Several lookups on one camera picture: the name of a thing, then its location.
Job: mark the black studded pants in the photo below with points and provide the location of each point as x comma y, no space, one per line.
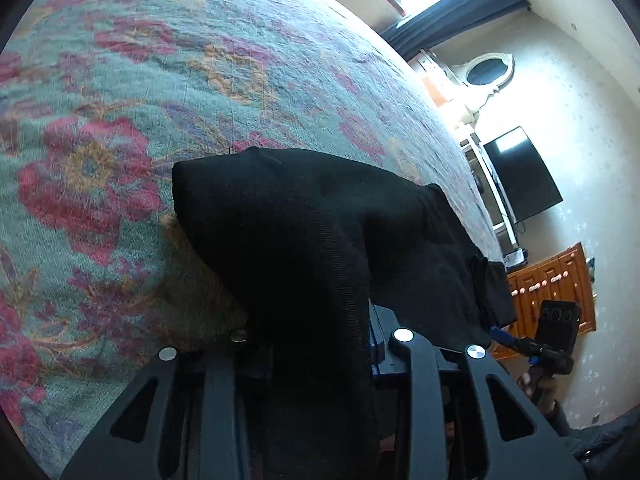
320,270

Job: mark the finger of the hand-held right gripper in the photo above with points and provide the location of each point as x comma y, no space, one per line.
507,337

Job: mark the oval vanity mirror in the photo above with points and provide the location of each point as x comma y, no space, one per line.
487,72

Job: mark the orange wooden cabinet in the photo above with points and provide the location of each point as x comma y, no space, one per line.
545,285

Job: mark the white vanity dresser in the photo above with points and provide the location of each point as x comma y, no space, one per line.
440,85

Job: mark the dark blue curtain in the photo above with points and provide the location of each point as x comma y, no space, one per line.
450,10

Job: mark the floral bedspread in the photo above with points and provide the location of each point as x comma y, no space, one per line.
150,110

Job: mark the person's right hand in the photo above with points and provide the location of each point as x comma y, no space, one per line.
535,385

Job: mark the black flat television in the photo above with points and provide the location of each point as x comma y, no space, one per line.
522,175

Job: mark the white television stand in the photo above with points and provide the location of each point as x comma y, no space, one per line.
492,200

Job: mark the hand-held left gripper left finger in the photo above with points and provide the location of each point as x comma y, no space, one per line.
210,410

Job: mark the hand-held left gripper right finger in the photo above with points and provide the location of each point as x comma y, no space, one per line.
425,400

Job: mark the person's right forearm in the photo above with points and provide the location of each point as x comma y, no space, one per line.
595,435

